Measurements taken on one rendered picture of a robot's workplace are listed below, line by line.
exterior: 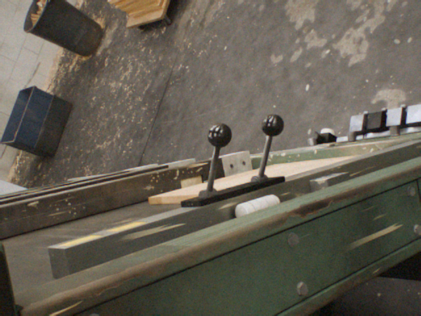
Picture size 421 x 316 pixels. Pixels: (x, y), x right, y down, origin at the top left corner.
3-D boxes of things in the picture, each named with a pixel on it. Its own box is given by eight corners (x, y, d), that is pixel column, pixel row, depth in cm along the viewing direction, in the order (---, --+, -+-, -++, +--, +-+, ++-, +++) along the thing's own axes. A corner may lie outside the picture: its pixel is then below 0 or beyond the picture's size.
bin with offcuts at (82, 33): (112, 16, 556) (54, -20, 517) (95, 60, 547) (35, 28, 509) (90, 23, 596) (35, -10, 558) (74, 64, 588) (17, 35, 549)
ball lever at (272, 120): (273, 189, 92) (291, 117, 86) (258, 193, 89) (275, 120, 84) (258, 179, 94) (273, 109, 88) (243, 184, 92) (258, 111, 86)
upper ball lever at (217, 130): (223, 204, 84) (239, 126, 78) (206, 209, 81) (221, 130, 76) (208, 193, 86) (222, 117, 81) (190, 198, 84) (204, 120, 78)
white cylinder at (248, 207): (249, 223, 80) (283, 210, 86) (246, 204, 80) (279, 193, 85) (236, 223, 83) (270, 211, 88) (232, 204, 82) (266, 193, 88)
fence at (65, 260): (433, 155, 127) (431, 138, 127) (70, 280, 65) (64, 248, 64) (413, 157, 131) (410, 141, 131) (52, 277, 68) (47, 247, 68)
